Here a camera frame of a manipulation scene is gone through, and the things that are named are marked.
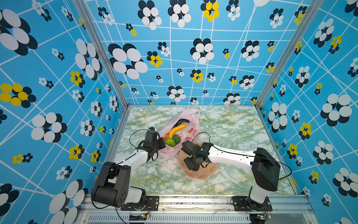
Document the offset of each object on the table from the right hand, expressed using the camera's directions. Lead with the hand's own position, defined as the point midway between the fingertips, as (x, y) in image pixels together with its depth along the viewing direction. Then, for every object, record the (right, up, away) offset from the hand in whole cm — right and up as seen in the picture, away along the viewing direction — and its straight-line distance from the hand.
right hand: (191, 161), depth 84 cm
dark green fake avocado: (-9, +13, +10) cm, 18 cm away
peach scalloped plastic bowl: (+7, -6, -2) cm, 10 cm away
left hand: (-17, +12, +8) cm, 22 cm away
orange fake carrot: (-17, +13, +15) cm, 26 cm away
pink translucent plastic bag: (-3, +16, +18) cm, 24 cm away
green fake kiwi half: (-13, +11, +6) cm, 18 cm away
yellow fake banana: (-14, +15, +15) cm, 25 cm away
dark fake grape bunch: (-7, +24, +20) cm, 32 cm away
